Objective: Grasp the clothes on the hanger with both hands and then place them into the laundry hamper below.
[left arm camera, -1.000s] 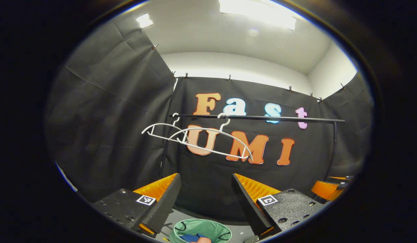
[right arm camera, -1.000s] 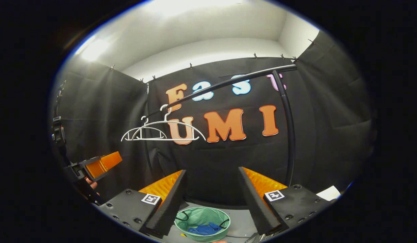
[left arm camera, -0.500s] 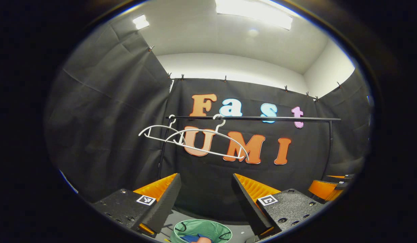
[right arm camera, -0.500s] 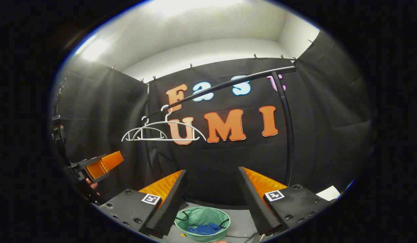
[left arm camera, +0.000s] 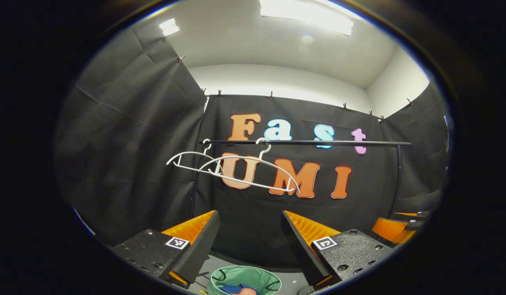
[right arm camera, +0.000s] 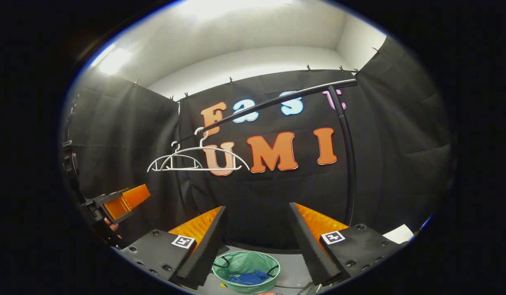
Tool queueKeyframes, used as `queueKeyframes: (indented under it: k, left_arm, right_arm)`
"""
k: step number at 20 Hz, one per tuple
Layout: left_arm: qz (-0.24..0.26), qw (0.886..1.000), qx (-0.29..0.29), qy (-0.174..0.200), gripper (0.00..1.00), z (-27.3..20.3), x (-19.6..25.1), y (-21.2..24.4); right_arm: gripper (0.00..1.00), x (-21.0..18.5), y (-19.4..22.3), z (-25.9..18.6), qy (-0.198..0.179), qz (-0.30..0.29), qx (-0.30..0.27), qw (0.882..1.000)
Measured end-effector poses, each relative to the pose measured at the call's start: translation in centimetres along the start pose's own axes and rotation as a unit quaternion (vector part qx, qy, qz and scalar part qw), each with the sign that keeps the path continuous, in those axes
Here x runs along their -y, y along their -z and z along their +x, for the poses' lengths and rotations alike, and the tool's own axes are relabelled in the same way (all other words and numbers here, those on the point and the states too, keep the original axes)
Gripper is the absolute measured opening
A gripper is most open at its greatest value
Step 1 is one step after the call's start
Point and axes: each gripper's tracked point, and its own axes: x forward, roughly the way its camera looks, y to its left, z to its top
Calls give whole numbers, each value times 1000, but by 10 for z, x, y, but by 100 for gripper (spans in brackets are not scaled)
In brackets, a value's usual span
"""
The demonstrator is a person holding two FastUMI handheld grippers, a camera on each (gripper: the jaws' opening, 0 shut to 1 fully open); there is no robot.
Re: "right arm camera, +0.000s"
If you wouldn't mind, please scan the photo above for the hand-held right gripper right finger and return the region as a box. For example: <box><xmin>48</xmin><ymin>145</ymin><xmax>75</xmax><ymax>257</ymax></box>
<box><xmin>287</xmin><ymin>202</ymin><xmax>401</xmax><ymax>287</ymax></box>

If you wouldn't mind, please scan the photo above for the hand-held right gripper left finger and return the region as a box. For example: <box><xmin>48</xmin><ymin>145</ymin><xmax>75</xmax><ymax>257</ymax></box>
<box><xmin>116</xmin><ymin>206</ymin><xmax>228</xmax><ymax>289</ymax></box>

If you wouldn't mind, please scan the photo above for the green laundry hamper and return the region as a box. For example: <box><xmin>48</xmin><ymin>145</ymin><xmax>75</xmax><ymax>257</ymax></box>
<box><xmin>212</xmin><ymin>251</ymin><xmax>281</xmax><ymax>294</ymax></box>

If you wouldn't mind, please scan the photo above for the blue corduroy jacket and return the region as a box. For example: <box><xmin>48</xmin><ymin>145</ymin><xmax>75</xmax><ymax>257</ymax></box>
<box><xmin>228</xmin><ymin>270</ymin><xmax>271</xmax><ymax>286</ymax></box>

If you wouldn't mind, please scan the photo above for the white plastic hanger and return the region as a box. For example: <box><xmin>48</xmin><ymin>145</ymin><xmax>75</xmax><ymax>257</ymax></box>
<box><xmin>147</xmin><ymin>141</ymin><xmax>204</xmax><ymax>172</ymax></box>
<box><xmin>160</xmin><ymin>127</ymin><xmax>251</xmax><ymax>172</ymax></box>

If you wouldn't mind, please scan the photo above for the black clothes rack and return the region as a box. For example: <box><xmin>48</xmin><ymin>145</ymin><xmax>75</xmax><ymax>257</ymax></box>
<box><xmin>171</xmin><ymin>79</ymin><xmax>359</xmax><ymax>227</ymax></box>

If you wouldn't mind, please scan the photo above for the black backdrop cloth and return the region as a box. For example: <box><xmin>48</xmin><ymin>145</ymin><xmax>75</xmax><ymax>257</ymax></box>
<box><xmin>61</xmin><ymin>36</ymin><xmax>452</xmax><ymax>254</ymax></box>

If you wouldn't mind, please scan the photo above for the row of small backdrop clips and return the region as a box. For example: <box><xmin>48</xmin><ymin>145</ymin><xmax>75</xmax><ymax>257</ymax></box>
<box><xmin>133</xmin><ymin>47</ymin><xmax>380</xmax><ymax>102</ymax></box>

